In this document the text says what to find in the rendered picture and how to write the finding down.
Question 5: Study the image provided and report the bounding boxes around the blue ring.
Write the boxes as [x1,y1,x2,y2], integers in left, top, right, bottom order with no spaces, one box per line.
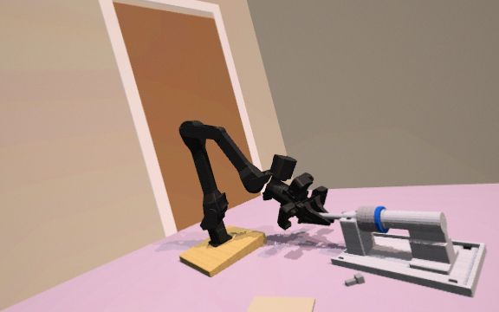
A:
[374,206,390,233]

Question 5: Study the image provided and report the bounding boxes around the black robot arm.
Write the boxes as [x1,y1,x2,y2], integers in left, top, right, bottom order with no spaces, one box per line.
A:
[179,120,314,247]

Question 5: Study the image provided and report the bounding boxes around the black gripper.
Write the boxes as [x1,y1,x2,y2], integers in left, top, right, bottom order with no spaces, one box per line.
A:
[277,185,334,230]

